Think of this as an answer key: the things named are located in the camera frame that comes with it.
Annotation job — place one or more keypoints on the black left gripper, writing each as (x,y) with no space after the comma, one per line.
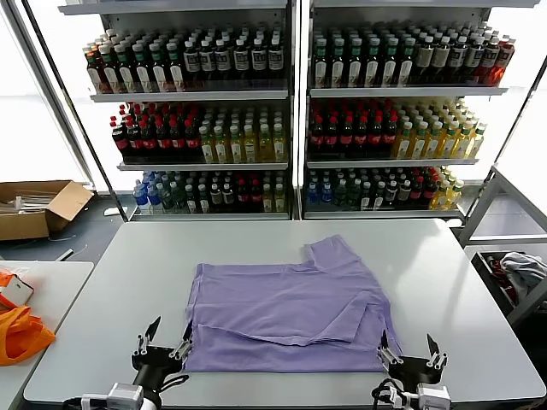
(151,363)

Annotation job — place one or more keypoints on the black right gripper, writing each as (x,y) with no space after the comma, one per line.
(414,370)

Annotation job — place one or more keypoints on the purple t-shirt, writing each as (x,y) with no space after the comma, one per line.
(278,307)

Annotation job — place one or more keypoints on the dark grey storage bin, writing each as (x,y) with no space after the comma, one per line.
(481,267)

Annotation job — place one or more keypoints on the crumpled red garment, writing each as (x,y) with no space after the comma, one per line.
(496,263)

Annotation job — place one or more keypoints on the grey metal shelf board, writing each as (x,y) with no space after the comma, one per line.
(201,166)
(377,214)
(206,217)
(407,91)
(385,163)
(189,95)

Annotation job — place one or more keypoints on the short grey metal bar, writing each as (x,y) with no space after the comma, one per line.
(65,255)

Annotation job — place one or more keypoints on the blue water bottle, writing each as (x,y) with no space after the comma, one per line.
(327,192)
(314,192)
(155,200)
(140,199)

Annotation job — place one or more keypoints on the crumpled grey garment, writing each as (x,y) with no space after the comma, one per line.
(526,270)

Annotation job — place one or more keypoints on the green tinted bottle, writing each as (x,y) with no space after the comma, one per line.
(354,193)
(341,193)
(169,199)

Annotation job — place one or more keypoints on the orange fabric bag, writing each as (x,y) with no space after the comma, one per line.
(21,341)

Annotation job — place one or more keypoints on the small dark bottle white label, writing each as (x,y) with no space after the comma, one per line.
(380,199)
(204,200)
(367,199)
(191,200)

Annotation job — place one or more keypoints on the small white carton box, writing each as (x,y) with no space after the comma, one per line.
(18,291)

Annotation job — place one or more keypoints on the small dark bottle grey label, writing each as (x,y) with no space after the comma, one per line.
(229,195)
(392,191)
(405,190)
(217,195)

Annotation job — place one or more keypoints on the small yellow juice bottle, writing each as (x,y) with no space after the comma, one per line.
(457,193)
(443,195)

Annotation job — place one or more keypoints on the small cola bottle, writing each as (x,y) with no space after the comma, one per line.
(243,193)
(256,193)
(431,188)
(418,189)

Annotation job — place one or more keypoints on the pale green juice bottle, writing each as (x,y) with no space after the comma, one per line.
(268,199)
(280,198)

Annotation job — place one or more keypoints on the open cardboard box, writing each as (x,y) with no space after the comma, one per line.
(26,225)

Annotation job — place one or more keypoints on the white plastic strips bundle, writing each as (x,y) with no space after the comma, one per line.
(37,199)

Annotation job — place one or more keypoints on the yellow juice bottle green cap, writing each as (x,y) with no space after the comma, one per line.
(465,144)
(420,144)
(266,148)
(478,142)
(208,148)
(450,144)
(251,148)
(435,144)
(405,144)
(222,148)
(281,148)
(237,148)

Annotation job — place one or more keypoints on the cola bottle red cap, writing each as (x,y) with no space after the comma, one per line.
(377,137)
(347,137)
(135,142)
(179,142)
(193,142)
(362,137)
(332,137)
(317,137)
(164,142)
(391,137)
(120,142)
(150,142)

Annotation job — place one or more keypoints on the grey metal shelving unit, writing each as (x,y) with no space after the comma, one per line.
(295,129)
(305,129)

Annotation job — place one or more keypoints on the brown tea bottle white label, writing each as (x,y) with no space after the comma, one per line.
(126,73)
(95,73)
(159,73)
(142,73)
(110,73)
(175,73)

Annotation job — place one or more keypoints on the dark bottle navy label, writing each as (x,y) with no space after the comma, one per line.
(207,60)
(192,60)
(242,60)
(223,60)
(276,59)
(259,59)

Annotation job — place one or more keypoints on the green-capped dark drink bottle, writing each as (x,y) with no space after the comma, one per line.
(373,65)
(338,65)
(408,65)
(356,65)
(321,65)
(390,65)

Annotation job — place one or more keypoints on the dark bottle beige label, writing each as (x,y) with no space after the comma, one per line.
(425,60)
(443,60)

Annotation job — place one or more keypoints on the red drink bottle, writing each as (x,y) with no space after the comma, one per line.
(492,58)
(507,58)

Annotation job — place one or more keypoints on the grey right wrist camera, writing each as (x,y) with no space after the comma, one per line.
(433,397)

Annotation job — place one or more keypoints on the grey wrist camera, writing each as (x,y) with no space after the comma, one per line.
(125,395)
(433,397)

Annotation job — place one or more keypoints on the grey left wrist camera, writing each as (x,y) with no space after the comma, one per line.
(125,395)

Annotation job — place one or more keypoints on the grey metal rack frame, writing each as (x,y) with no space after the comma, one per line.
(481,206)

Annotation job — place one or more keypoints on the thin black frame pole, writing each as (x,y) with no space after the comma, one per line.
(75,112)
(513,129)

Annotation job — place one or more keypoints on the wide grey frame beam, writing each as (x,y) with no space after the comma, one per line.
(45,86)

